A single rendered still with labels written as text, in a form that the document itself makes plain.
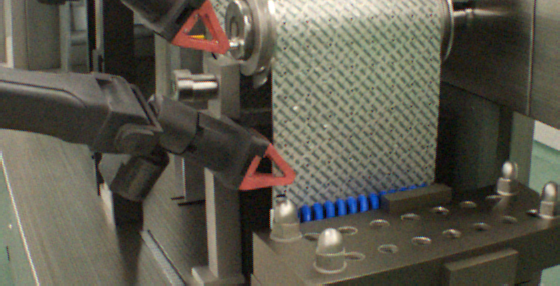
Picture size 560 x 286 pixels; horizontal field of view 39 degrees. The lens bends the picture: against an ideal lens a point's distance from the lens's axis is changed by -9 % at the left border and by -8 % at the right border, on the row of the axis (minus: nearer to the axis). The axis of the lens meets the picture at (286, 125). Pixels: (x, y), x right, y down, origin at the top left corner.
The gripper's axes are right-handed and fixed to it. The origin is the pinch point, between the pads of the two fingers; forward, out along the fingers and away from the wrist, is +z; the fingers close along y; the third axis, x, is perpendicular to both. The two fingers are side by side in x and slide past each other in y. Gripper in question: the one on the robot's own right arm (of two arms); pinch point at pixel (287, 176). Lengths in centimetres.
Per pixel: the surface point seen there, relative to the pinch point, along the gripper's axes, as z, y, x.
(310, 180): 3.1, 0.3, 0.7
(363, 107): 5.1, 0.3, 11.6
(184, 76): -14.4, -8.5, 5.1
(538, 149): 282, -241, 34
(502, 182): 26.2, 7.6, 11.3
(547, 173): 267, -212, 24
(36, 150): -11, -78, -27
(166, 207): 4.3, -37.8, -18.3
